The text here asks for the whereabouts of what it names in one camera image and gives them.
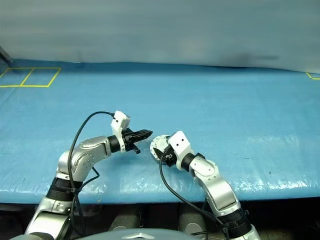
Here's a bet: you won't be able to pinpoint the grey robot torso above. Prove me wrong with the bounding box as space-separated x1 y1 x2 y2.
14 226 186 240

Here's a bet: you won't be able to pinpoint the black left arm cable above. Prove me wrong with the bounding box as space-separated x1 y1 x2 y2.
67 111 116 237

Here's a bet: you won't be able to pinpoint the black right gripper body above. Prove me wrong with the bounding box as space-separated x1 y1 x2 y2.
163 146 177 168

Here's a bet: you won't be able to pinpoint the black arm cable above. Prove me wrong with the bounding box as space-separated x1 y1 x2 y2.
67 111 116 237
158 152 231 240

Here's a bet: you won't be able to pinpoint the small white round object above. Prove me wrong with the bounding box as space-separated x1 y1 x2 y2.
150 134 171 152

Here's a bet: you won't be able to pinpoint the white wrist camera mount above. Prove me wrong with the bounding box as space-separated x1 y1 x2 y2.
110 109 131 153
167 130 192 171

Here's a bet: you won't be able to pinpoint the dark rounded shape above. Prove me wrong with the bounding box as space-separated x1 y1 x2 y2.
178 206 210 236
109 206 151 232

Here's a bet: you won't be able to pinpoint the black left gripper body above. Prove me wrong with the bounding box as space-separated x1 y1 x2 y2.
121 129 142 154

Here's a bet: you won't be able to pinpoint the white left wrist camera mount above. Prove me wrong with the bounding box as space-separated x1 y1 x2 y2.
110 109 131 153

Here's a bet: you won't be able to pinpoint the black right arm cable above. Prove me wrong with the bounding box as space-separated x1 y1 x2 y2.
158 152 231 240

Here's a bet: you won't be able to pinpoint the silver motor housing copper windings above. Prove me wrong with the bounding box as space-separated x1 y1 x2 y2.
149 139 166 163

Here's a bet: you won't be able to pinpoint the dark metal frame bar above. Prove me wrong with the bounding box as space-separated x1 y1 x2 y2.
0 46 13 64

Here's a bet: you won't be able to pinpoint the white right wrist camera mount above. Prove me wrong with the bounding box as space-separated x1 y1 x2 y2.
167 130 192 171

